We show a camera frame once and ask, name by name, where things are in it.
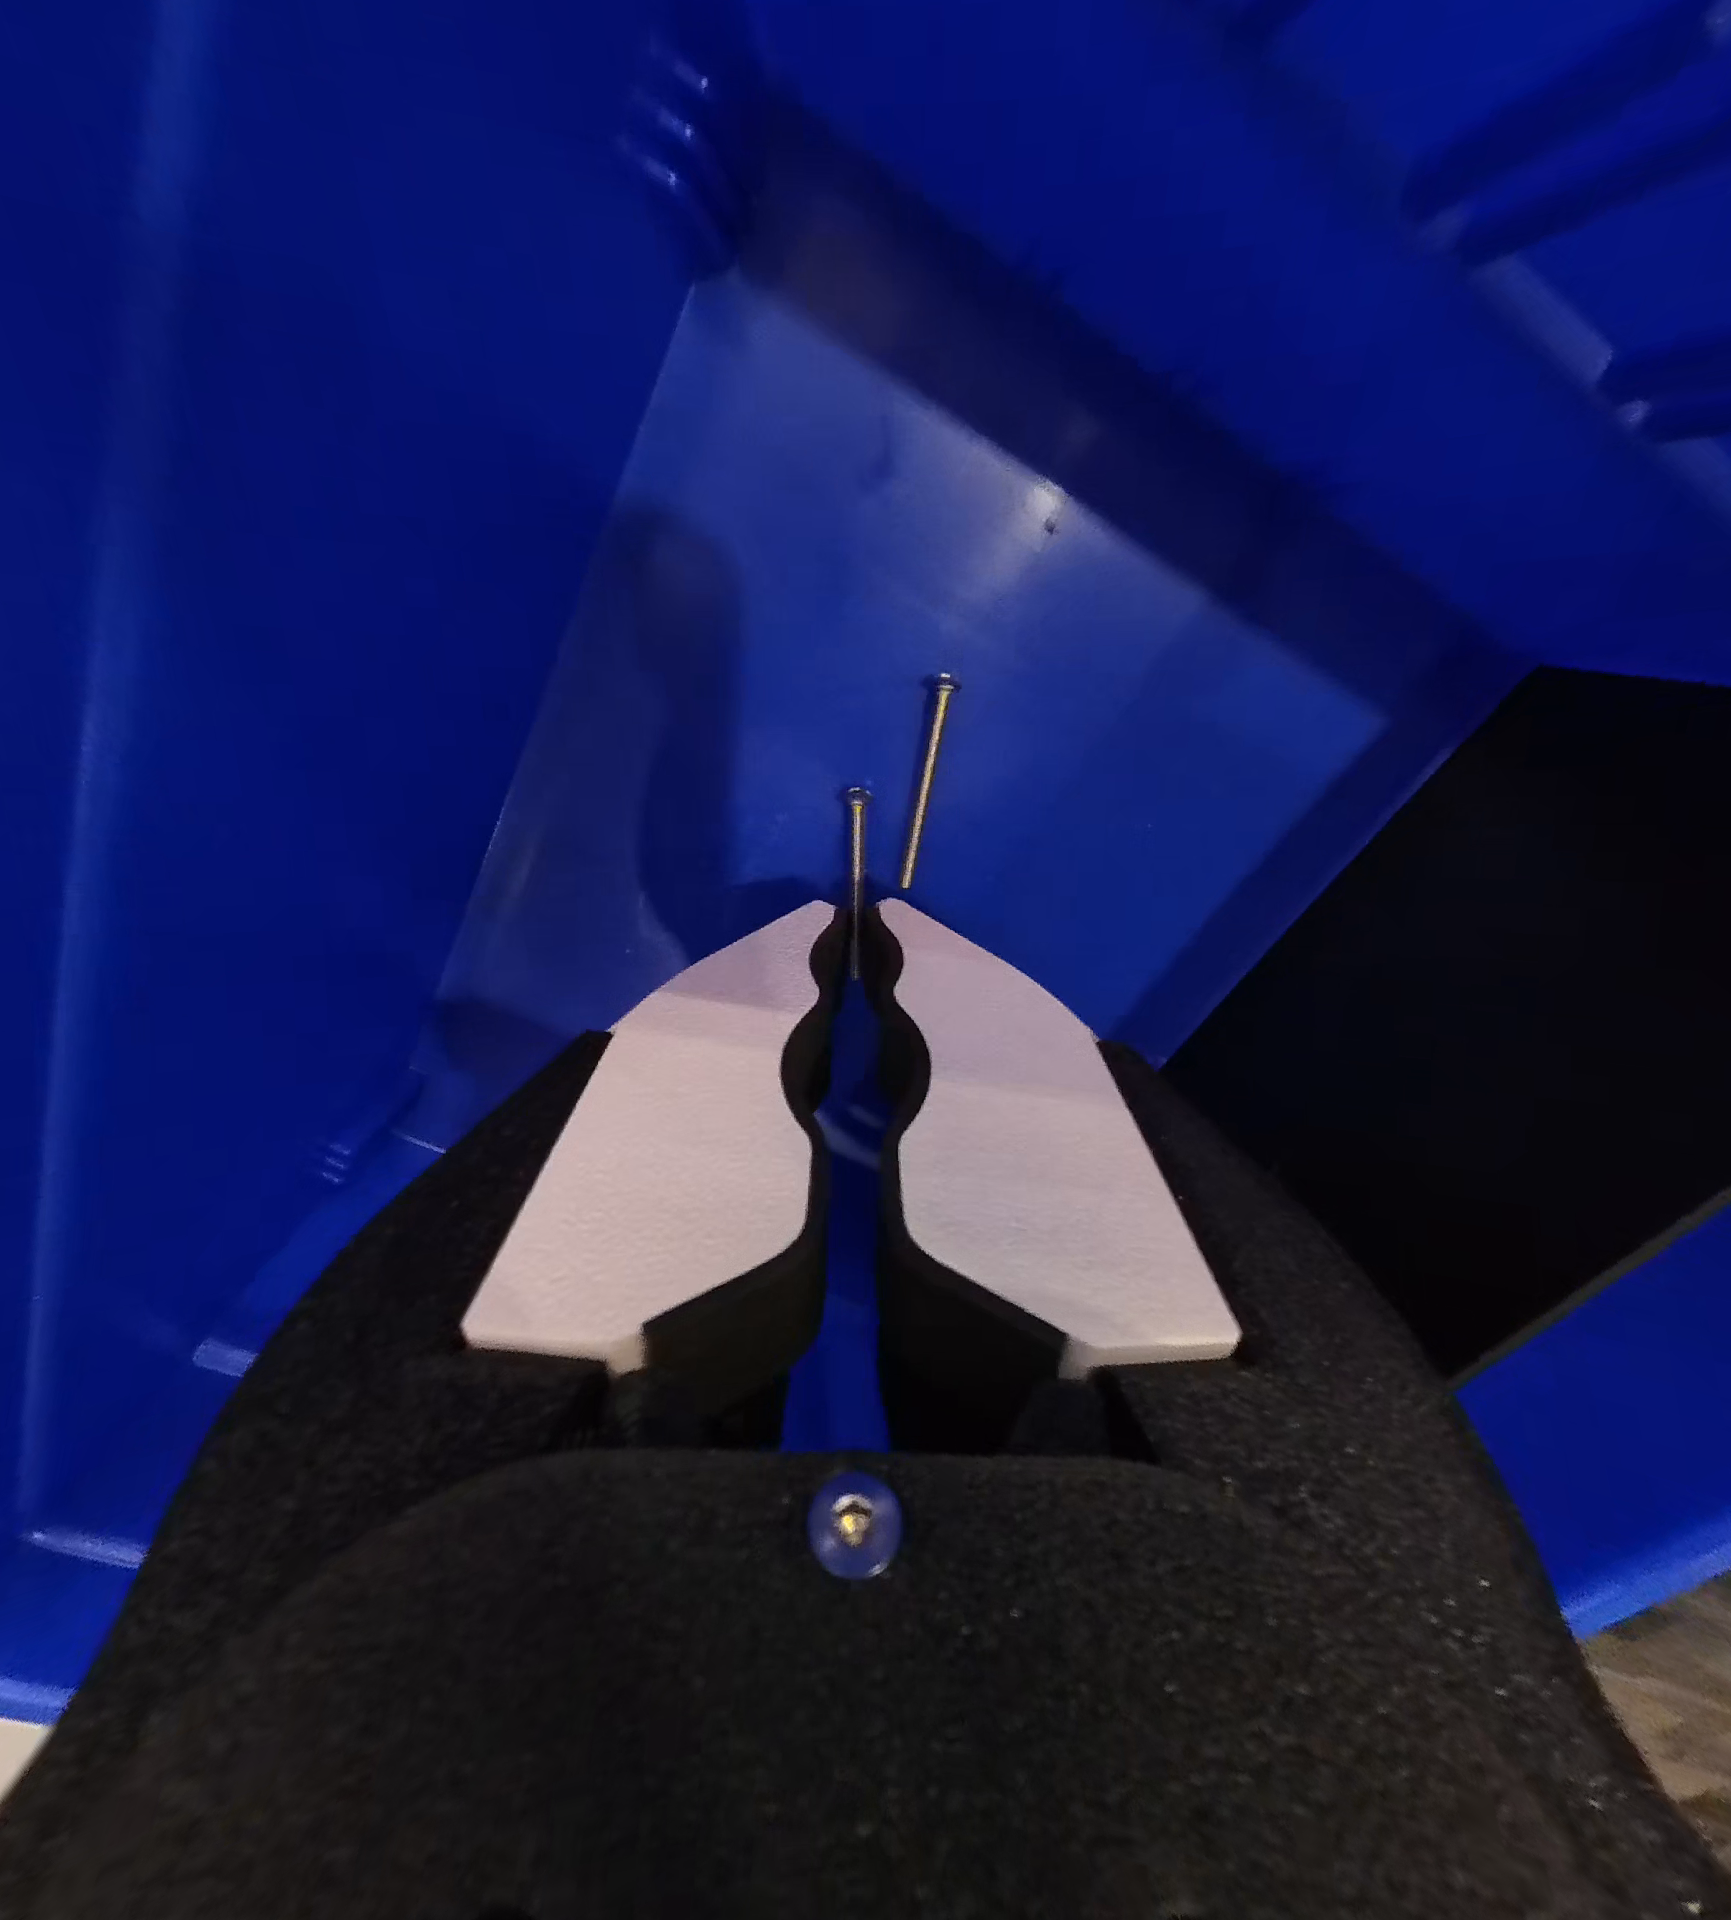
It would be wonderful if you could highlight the blue plastic bin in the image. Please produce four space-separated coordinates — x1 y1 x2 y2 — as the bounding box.
0 0 1731 1728

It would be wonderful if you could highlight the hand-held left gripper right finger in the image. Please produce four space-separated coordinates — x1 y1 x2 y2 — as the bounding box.
871 896 1241 1382

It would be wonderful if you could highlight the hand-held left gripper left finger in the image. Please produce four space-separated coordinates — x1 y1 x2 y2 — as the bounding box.
460 899 851 1374

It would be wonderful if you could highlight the steel bolt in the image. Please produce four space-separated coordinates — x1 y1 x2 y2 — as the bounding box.
841 784 875 983
897 672 963 891

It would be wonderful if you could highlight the black bin divider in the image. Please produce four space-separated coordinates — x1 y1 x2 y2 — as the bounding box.
1161 665 1731 1382

